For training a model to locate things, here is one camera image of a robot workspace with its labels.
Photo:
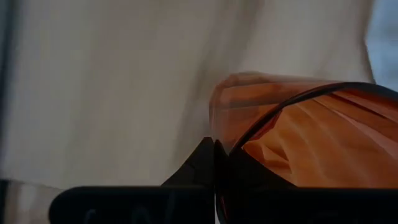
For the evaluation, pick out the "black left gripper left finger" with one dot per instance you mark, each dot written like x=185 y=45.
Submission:
x=136 y=203

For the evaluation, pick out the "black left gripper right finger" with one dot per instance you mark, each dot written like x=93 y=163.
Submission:
x=280 y=205

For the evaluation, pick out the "red translucent faceted cup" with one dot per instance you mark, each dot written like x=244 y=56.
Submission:
x=326 y=133

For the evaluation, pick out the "white waffle-weave towel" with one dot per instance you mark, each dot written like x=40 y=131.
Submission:
x=124 y=93

